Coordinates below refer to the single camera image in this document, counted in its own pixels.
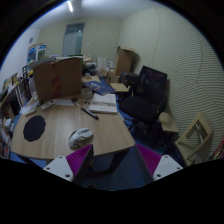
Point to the black marker pen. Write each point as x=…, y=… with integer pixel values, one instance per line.
x=90, y=113

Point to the round black mouse pad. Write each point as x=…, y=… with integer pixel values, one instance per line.
x=34, y=128

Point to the blue book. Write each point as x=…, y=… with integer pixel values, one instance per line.
x=99, y=87

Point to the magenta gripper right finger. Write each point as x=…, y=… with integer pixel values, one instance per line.
x=158, y=166

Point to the white remote control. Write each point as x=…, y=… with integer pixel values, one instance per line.
x=47, y=105

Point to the white book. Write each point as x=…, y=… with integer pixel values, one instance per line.
x=103, y=104

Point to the black office chair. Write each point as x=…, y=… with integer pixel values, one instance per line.
x=147, y=100

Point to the ceiling light tube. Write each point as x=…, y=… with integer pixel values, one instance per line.
x=69, y=3

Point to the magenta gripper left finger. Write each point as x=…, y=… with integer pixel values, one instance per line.
x=73, y=167

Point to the tall cardboard box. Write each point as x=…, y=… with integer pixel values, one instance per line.
x=123, y=60

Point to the wooden stool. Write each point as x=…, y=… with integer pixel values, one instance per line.
x=168, y=123

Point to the grey door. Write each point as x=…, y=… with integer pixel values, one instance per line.
x=72, y=42

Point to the blue white cabinet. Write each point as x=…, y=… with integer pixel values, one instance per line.
x=36, y=53

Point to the large brown cardboard box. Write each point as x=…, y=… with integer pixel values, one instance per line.
x=58, y=79

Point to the beige wooden chair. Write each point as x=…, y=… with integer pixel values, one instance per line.
x=194, y=138

